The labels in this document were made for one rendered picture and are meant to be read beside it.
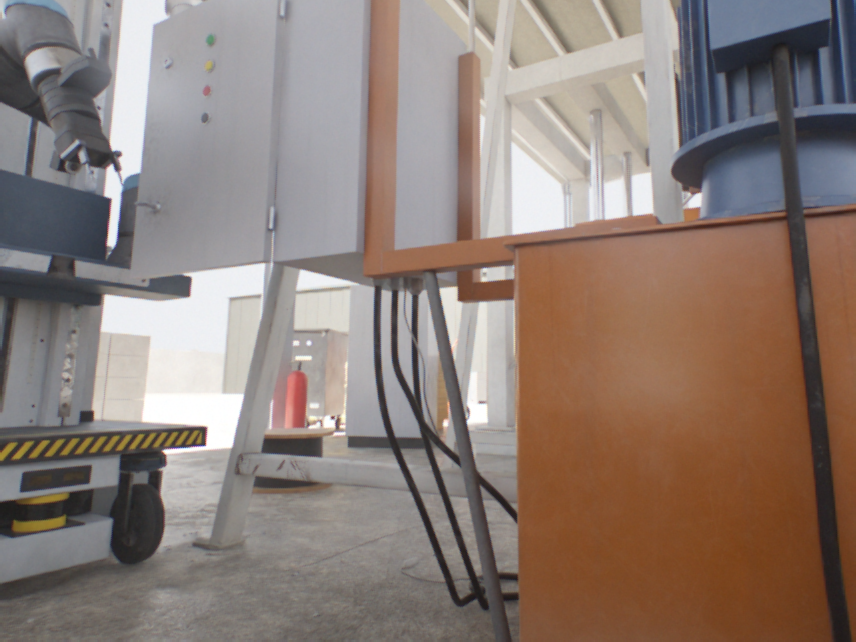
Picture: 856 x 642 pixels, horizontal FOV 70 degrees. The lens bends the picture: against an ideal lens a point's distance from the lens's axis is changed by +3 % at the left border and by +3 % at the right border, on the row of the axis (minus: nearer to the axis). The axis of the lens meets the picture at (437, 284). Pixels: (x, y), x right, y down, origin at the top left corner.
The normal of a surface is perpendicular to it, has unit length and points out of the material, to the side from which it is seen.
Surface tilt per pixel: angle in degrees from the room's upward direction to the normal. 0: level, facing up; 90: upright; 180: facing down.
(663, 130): 87
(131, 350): 90
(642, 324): 90
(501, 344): 90
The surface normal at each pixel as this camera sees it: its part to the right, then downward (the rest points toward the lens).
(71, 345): 0.82, -0.09
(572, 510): -0.44, -0.16
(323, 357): -0.14, -0.17
